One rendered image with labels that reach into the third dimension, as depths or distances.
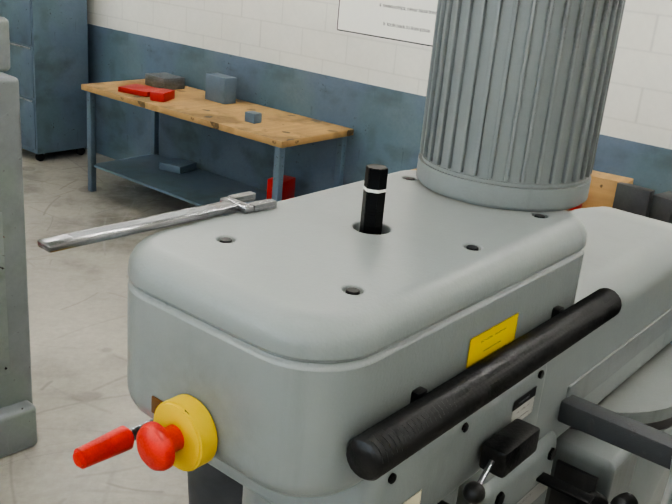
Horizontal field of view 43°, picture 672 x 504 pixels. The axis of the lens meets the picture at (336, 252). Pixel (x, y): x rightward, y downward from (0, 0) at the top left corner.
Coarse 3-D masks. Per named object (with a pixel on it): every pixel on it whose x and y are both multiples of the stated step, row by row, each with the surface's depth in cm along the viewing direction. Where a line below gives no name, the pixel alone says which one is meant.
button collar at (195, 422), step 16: (176, 400) 68; (192, 400) 69; (160, 416) 69; (176, 416) 68; (192, 416) 67; (208, 416) 68; (192, 432) 67; (208, 432) 68; (192, 448) 68; (208, 448) 68; (176, 464) 69; (192, 464) 68
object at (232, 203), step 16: (192, 208) 80; (208, 208) 81; (224, 208) 82; (240, 208) 83; (256, 208) 83; (112, 224) 74; (128, 224) 75; (144, 224) 75; (160, 224) 76; (176, 224) 78; (48, 240) 69; (64, 240) 70; (80, 240) 70; (96, 240) 72
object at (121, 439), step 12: (108, 432) 77; (120, 432) 77; (132, 432) 79; (84, 444) 76; (96, 444) 76; (108, 444) 76; (120, 444) 77; (132, 444) 78; (84, 456) 74; (96, 456) 75; (108, 456) 76; (84, 468) 75
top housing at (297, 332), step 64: (320, 192) 92; (192, 256) 71; (256, 256) 72; (320, 256) 73; (384, 256) 75; (448, 256) 76; (512, 256) 80; (576, 256) 90; (128, 320) 74; (192, 320) 68; (256, 320) 63; (320, 320) 62; (384, 320) 64; (448, 320) 72; (512, 320) 82; (128, 384) 77; (192, 384) 69; (256, 384) 64; (320, 384) 62; (384, 384) 66; (256, 448) 66; (320, 448) 64
